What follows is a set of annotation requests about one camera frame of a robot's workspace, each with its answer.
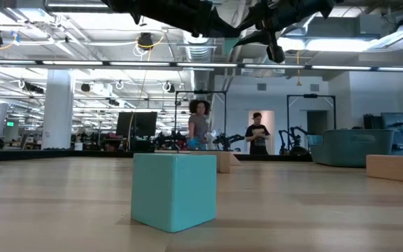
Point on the black background robot arm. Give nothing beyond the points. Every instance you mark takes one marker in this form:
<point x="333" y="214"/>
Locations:
<point x="294" y="140"/>
<point x="227" y="140"/>

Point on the white square column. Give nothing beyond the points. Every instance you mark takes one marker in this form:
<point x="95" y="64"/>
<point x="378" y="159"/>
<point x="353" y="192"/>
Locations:
<point x="57" y="112"/>

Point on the black background box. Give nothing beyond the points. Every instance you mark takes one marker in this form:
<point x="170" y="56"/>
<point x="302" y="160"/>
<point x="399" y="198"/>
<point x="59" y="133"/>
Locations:
<point x="373" y="122"/>

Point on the green exit sign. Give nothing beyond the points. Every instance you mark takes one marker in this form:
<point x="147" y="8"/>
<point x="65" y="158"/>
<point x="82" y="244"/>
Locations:
<point x="10" y="124"/>

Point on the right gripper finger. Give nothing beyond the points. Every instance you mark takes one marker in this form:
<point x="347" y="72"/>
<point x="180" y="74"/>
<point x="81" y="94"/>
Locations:
<point x="259" y="21"/>
<point x="261" y="38"/>

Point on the silver ventilation duct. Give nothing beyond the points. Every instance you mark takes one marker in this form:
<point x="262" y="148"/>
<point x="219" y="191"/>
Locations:
<point x="301" y="26"/>
<point x="203" y="56"/>

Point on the grey monitor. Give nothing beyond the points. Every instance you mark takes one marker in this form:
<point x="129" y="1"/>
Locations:
<point x="397" y="120"/>

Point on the black gantry frame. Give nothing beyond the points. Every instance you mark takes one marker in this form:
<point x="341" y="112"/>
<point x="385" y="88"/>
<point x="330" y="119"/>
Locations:
<point x="310" y="95"/>
<point x="201" y="92"/>

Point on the black table frame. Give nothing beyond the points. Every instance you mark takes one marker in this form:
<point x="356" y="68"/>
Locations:
<point x="82" y="154"/>

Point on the black monitor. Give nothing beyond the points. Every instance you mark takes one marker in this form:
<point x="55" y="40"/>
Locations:
<point x="136" y="124"/>

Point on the grey wall vent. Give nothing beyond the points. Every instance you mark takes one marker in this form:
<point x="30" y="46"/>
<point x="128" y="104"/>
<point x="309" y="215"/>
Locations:
<point x="314" y="87"/>
<point x="261" y="87"/>

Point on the teal cube block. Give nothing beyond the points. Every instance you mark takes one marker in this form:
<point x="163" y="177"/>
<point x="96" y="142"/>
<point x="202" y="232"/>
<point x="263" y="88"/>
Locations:
<point x="173" y="192"/>

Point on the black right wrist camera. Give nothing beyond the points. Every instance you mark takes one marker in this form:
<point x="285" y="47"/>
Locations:
<point x="275" y="54"/>

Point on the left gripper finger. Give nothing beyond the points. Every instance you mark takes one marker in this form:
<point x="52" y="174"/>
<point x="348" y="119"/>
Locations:
<point x="219" y="34"/>
<point x="219" y="26"/>

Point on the white door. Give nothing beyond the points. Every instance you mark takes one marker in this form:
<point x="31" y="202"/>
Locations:
<point x="271" y="131"/>

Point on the person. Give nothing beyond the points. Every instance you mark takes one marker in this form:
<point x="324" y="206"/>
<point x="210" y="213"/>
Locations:
<point x="198" y="129"/>
<point x="257" y="136"/>

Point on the long LED light bar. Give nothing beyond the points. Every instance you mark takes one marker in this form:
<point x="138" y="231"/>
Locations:
<point x="205" y="65"/>

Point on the wooden rectangular block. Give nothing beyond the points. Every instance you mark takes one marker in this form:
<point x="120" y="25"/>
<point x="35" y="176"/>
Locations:
<point x="397" y="168"/>

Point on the dark teal bin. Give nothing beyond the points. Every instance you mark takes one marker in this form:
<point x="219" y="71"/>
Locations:
<point x="352" y="148"/>

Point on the wooden arch block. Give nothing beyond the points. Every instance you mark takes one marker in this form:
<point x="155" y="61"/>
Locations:
<point x="223" y="162"/>

